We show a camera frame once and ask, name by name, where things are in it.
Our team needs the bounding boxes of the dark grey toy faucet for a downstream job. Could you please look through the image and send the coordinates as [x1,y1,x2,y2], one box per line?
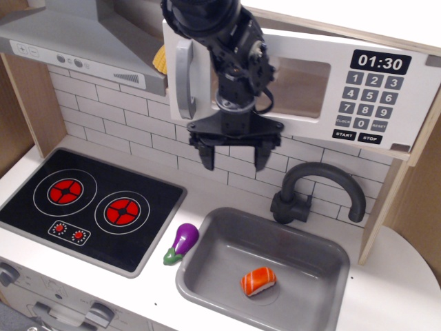
[270,162,366,224]

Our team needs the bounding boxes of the purple toy eggplant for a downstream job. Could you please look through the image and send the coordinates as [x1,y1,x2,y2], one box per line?
[163,223,199,265]

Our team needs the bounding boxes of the grey toy range hood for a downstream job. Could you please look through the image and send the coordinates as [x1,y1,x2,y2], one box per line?
[1,1,167,96]

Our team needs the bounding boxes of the grey microwave door handle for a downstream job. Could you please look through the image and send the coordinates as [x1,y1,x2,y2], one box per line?
[175,39,196,120]

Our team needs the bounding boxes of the wooden toy kitchen cabinet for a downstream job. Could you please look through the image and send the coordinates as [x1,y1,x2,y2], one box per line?
[0,0,441,266]

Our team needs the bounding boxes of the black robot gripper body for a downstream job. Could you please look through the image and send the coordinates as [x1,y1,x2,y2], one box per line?
[187,107,284,148]

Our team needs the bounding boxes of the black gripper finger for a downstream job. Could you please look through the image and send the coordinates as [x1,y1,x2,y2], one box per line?
[254,140,274,171]
[197,143,215,171]

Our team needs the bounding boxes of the grey oven knob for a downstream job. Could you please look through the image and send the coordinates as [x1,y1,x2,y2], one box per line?
[85,302,115,328]
[0,262,20,287]

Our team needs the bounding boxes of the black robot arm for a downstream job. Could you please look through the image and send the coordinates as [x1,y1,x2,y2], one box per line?
[161,1,284,171]

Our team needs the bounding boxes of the grey toy sink basin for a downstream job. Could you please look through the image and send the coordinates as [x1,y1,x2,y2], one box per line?
[176,208,350,330]

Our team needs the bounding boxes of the yellow toy shell pasta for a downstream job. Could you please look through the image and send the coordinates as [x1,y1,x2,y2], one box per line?
[152,45,167,74]

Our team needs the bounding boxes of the grey oven knob left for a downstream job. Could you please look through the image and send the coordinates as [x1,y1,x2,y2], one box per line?
[0,262,20,287]

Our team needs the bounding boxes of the orange salmon sushi toy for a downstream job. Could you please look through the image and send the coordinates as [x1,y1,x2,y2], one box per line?
[240,266,277,297]

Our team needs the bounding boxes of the grey oven knob right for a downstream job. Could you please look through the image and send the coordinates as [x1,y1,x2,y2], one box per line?
[85,302,115,328]

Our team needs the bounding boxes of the black toy induction stove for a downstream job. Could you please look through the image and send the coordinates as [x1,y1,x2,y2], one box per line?
[1,148,187,279]

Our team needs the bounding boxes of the white toy microwave door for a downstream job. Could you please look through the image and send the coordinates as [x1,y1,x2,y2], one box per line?
[163,26,440,153]

